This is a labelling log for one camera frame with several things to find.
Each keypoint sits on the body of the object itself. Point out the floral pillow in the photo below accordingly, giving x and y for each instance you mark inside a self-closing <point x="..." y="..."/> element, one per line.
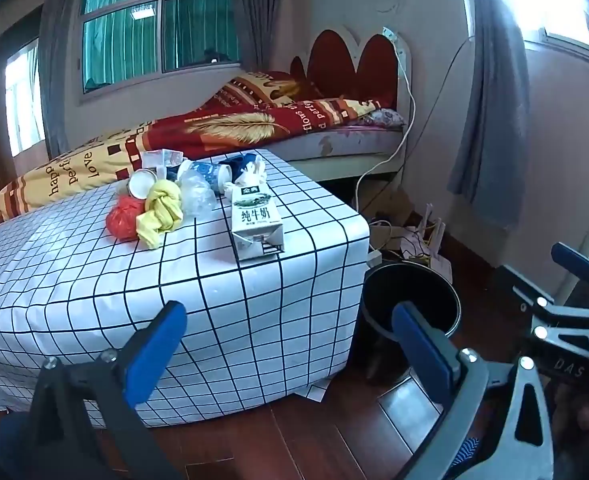
<point x="384" y="118"/>

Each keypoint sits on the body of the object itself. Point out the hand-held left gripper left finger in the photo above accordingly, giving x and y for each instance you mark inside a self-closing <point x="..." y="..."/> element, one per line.
<point x="154" y="355"/>

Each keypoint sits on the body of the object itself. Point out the window with green curtain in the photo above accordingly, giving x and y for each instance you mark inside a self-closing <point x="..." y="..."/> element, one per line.
<point x="124" y="35"/>

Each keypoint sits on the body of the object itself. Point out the yellow knotted cloth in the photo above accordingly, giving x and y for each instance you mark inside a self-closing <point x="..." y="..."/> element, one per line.
<point x="162" y="205"/>

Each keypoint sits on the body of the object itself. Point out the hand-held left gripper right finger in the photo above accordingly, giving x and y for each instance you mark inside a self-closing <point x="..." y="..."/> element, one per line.
<point x="422" y="355"/>

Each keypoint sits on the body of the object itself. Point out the clear plastic bag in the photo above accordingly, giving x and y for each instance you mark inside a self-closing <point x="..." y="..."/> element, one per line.
<point x="198" y="195"/>

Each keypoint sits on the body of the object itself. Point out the white bed frame red headboard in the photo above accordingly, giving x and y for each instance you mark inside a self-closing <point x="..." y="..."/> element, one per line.
<point x="334" y="60"/>

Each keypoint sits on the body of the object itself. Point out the white router with antennas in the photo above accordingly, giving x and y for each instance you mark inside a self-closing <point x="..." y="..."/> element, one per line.
<point x="434" y="255"/>

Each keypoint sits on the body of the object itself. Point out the blue knitted cloth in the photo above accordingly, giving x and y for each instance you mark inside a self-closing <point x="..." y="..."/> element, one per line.
<point x="239" y="162"/>

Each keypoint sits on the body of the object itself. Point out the grey mattress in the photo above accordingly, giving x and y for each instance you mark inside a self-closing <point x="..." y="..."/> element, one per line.
<point x="344" y="142"/>

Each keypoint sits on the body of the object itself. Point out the white power strip with sockets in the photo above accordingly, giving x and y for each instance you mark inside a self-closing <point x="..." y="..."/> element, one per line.
<point x="393" y="40"/>

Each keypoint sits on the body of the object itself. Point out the white floor power strip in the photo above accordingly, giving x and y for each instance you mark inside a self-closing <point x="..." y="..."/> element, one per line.
<point x="374" y="258"/>

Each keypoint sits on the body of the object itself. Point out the person's right hand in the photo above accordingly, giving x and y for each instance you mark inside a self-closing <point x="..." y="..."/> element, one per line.
<point x="577" y="410"/>

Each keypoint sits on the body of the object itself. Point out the blue grey curtain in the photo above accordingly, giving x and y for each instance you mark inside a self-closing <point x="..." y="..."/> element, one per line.
<point x="489" y="110"/>

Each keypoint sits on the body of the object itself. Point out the black trash bin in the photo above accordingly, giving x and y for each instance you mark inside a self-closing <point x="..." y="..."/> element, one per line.
<point x="414" y="282"/>

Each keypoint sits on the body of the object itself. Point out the bright balcony window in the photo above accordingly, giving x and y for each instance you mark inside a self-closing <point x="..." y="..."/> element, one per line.
<point x="24" y="100"/>

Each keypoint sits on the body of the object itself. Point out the brown cardboard box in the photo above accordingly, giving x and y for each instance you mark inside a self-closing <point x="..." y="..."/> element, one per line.
<point x="392" y="205"/>

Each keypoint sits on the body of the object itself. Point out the red plastic bag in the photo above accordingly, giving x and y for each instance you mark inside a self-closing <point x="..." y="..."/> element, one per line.
<point x="123" y="217"/>

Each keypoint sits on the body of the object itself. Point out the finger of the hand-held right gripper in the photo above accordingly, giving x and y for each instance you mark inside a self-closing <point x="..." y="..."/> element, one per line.
<point x="519" y="285"/>
<point x="572" y="256"/>

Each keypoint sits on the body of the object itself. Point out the white green milk carton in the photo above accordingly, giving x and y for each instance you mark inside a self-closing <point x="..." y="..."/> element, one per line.
<point x="257" y="220"/>

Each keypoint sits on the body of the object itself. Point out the white checked tablecloth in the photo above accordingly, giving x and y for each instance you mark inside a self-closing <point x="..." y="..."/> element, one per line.
<point x="124" y="290"/>

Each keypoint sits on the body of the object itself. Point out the blue striped clothing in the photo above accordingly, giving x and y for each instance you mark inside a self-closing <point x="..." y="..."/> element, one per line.
<point x="467" y="452"/>

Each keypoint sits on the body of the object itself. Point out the small dark object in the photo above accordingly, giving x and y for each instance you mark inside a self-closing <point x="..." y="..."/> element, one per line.
<point x="210" y="55"/>

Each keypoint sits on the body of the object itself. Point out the red yellow printed blanket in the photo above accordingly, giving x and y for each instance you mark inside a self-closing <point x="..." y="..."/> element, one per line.
<point x="214" y="130"/>

